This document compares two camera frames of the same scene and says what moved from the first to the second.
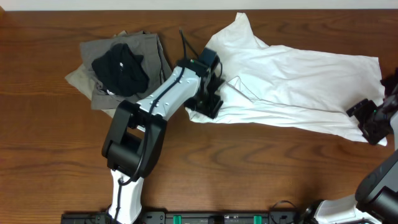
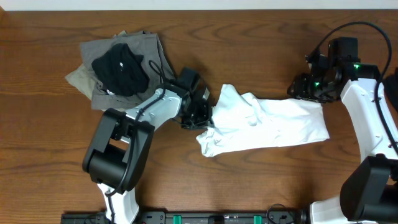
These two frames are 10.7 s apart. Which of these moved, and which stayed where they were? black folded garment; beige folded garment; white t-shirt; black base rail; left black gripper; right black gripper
Moved: right black gripper; left black gripper; white t-shirt
Stayed: beige folded garment; black base rail; black folded garment
